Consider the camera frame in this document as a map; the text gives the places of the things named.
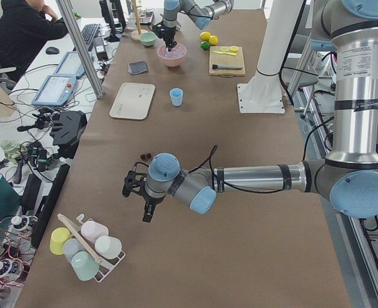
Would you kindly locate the white cup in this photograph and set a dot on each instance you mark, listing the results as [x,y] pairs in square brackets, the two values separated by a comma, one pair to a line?
[108,247]

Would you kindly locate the person in black hoodie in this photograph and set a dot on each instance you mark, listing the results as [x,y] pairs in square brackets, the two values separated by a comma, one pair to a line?
[25,27]

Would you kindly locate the black keyboard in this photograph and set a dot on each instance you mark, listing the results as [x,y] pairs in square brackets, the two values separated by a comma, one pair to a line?
[89,32]

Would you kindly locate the cream rabbit tray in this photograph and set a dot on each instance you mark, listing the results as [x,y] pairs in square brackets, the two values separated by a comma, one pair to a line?
[133,101]

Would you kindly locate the teach pendant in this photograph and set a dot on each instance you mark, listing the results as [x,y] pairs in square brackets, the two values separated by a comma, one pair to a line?
[70,64]
[55,91]

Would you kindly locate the dark cherries pair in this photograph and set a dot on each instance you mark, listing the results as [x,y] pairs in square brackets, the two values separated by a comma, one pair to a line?
[145,156]

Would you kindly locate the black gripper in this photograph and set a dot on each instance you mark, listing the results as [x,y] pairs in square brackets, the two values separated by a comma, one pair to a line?
[169,32]
[151,200]

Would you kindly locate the aluminium frame post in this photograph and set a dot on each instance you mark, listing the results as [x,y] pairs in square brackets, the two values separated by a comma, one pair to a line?
[76,36]

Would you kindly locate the white wire cup rack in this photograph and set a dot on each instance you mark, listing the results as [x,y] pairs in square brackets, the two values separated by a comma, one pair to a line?
[106,266]

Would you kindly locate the grey cup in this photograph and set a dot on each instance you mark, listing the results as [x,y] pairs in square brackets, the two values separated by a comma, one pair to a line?
[71,247]

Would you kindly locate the black computer mouse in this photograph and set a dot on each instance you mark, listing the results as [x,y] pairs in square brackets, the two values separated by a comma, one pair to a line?
[52,51]

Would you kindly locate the teach pendant near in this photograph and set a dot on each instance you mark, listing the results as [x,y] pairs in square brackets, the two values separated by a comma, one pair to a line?
[55,91]

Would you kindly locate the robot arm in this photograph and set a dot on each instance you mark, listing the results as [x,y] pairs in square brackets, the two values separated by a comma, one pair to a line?
[347,177]
[201,16]

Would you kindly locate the pink cup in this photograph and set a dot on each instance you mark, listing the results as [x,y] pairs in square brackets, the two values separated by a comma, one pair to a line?
[92,230]

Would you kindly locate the wooden cup stand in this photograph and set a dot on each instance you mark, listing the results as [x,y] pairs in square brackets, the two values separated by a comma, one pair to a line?
[136,34]

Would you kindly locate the steel muddler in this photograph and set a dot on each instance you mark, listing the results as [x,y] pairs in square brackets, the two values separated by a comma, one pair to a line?
[226,67]

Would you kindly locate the wooden cutting board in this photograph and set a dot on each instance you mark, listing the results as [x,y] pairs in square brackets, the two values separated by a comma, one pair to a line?
[226,60]

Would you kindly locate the grey folded cloth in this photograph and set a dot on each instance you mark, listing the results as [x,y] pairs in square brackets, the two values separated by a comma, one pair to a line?
[136,68]

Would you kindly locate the yellow cup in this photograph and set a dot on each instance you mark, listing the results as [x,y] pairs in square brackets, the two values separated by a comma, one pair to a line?
[58,237]

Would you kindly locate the pink bowl of ice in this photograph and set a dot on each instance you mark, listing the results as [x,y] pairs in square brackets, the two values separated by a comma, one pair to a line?
[172,58]

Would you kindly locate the mint green bowl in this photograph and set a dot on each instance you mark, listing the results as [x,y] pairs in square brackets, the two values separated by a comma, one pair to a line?
[148,39]

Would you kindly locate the light blue plastic cup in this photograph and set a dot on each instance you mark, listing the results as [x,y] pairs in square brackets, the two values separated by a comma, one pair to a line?
[176,96]

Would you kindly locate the whole yellow lemon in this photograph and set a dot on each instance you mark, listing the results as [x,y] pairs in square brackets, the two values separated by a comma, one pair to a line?
[205,36]
[213,40]

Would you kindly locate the green lime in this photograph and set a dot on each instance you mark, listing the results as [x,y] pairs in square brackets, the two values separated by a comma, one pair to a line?
[205,45]

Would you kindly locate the black device on desk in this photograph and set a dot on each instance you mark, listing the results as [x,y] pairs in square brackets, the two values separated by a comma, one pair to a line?
[67,130]

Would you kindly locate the teach pendant far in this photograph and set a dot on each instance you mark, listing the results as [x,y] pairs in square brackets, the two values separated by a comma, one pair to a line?
[70,64]

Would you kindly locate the mint green cup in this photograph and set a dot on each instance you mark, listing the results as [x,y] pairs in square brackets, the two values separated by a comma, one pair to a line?
[84,265]

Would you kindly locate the yellow plastic knife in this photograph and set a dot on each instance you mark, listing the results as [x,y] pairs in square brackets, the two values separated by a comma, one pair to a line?
[224,53]

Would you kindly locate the black tray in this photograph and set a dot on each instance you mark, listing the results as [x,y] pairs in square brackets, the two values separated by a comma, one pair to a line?
[146,18]

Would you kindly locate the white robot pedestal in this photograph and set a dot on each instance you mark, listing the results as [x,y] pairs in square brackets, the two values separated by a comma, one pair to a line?
[262,94]

